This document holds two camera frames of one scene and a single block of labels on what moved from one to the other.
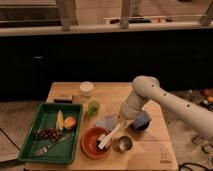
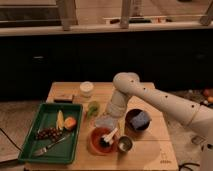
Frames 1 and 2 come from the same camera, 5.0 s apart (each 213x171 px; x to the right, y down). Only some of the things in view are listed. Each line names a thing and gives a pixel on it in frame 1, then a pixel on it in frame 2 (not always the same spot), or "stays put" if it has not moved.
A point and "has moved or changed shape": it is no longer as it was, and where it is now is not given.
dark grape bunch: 51,132 stays put
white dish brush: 105,138 has moved or changed shape
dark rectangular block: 63,99 stays put
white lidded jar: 86,88 stays put
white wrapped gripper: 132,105 to 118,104
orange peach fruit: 70,123 stays put
